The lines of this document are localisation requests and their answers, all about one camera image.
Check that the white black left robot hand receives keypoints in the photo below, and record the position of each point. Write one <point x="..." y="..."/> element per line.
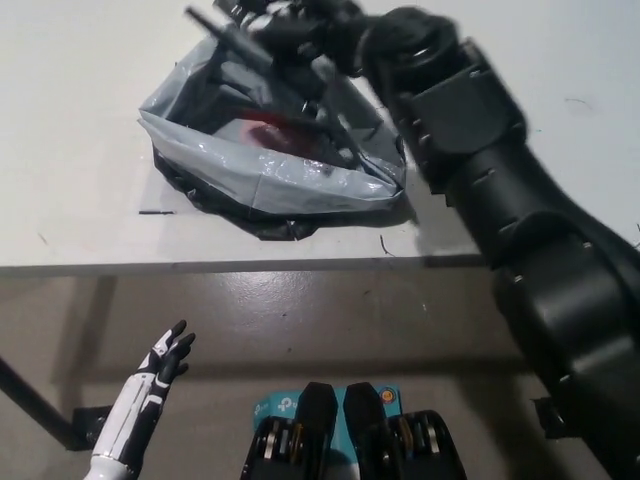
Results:
<point x="137" y="400"/>

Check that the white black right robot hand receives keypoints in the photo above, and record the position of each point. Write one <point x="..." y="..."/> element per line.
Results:
<point x="300" y="45"/>

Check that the red item inside bag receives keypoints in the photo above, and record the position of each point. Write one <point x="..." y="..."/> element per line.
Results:
<point x="265" y="132"/>

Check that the grey plastic bag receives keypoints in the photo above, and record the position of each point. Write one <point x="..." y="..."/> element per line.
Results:
<point x="300" y="182"/>

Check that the dark table leg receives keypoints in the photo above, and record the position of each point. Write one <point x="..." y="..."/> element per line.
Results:
<point x="30" y="397"/>

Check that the teal printed box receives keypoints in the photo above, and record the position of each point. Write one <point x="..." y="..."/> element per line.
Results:
<point x="280" y="405"/>

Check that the black tape strip mark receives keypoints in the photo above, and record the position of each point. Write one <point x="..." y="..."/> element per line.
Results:
<point x="157" y="213"/>

